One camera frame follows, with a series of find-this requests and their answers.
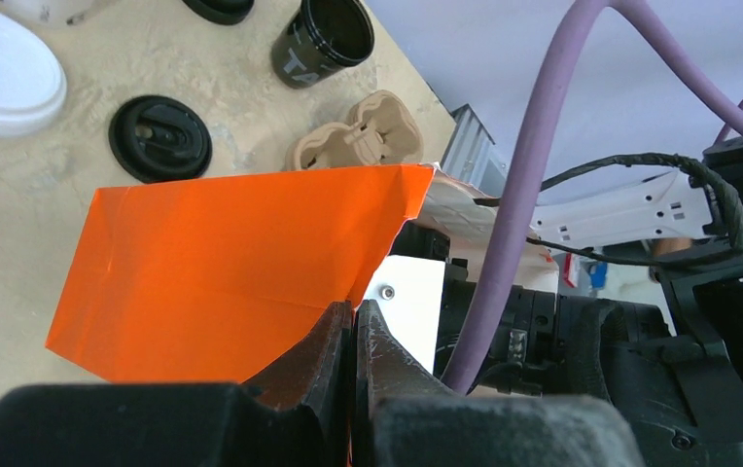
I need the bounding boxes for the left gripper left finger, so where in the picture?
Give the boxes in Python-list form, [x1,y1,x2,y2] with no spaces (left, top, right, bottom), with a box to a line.
[0,303,352,466]

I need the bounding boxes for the black cup lid front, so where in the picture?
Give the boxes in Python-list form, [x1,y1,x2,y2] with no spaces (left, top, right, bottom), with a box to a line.
[108,94,213,184]

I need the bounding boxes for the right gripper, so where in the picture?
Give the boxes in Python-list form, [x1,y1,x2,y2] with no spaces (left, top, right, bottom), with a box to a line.
[390,222,676,398]

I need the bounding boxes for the white cup lid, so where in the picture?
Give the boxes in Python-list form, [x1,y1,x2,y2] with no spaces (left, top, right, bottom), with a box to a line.
[0,13,67,138]

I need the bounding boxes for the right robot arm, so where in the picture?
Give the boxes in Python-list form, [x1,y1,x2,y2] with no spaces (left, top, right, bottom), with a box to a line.
[476,136,743,466]

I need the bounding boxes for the stacked white paper cups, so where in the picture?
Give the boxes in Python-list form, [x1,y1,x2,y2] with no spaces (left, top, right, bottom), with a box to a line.
[0,0,116,27]

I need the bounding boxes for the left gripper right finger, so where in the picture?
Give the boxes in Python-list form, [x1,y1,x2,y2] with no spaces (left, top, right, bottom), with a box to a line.
[353,301,643,466]

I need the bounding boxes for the orange paper bag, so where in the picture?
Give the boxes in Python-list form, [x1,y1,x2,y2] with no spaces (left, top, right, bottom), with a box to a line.
[46,164,446,382]

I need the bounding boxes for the black paper cup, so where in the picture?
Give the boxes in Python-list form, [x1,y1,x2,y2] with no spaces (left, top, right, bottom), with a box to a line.
[270,0,375,89]

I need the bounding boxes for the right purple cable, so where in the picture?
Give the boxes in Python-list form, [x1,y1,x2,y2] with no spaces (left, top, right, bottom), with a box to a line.
[441,0,743,396]

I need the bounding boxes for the black cup lid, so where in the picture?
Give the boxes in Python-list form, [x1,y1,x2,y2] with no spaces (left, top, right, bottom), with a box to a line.
[108,94,213,184]
[183,0,255,25]

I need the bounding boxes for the black cup lid rear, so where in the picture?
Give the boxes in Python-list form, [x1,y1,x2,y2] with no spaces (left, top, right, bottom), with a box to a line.
[183,0,255,25]

